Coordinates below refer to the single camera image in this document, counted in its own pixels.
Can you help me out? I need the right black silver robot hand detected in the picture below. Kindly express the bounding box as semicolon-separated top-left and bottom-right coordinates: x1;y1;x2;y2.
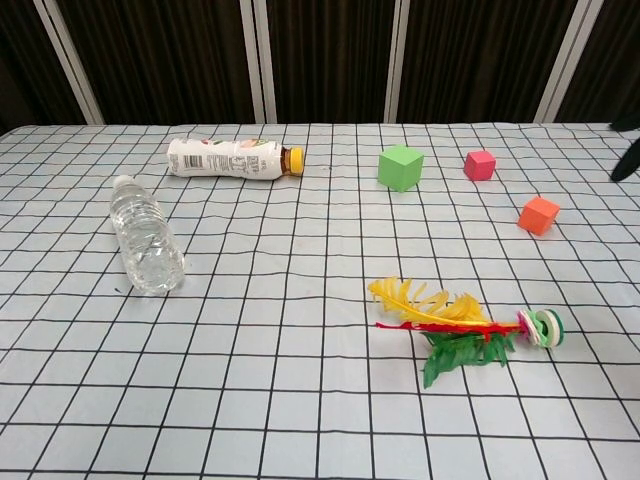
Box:
609;115;640;183

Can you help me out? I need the colourful feather shuttlecock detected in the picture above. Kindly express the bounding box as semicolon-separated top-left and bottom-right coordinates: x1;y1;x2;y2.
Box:
368;276;567;391

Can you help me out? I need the orange foam cube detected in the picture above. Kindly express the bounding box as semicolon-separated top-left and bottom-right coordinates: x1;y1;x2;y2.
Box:
517;195;561;237

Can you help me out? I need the pink foam cube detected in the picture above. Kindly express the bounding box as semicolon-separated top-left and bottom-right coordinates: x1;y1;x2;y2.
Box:
463;150;497;182

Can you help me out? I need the green foam cube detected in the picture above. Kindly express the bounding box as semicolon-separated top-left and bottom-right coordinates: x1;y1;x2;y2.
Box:
377;144;426;193

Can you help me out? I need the white black grid tablecloth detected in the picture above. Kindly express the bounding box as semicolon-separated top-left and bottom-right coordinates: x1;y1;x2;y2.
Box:
0;121;640;480

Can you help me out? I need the white drink bottle yellow cap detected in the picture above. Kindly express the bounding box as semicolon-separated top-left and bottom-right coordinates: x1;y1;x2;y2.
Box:
166;137;306;181

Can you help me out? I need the clear plastic water bottle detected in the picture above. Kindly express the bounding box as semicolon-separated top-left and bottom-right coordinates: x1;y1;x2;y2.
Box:
109;174;187;295

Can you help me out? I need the white partition frame post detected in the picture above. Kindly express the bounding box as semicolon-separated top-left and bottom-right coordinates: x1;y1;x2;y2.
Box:
385;0;404;124
533;0;594;123
238;0;279;124
32;0;105;125

